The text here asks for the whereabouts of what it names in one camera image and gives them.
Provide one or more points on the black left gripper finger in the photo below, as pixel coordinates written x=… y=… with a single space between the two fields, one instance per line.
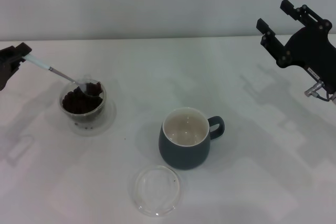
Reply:
x=15 y=52
x=8 y=73

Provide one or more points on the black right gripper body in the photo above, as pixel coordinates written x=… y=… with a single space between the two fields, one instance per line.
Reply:
x=312 y=51

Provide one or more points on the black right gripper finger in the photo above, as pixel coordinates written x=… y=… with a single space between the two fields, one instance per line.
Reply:
x=274 y=45
x=309 y=16

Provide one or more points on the pile of coffee beans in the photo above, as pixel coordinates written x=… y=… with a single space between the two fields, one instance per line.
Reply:
x=78 y=103

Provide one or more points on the dark green ceramic mug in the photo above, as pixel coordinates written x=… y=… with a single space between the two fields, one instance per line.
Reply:
x=181 y=155

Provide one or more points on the clear glass dish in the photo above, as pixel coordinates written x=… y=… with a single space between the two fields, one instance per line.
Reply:
x=157 y=203

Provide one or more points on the glass bowl of coffee beans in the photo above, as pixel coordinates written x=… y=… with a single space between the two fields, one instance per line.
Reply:
x=81 y=116

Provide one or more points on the glass saucer under cup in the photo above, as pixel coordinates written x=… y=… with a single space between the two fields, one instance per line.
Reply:
x=107 y=119

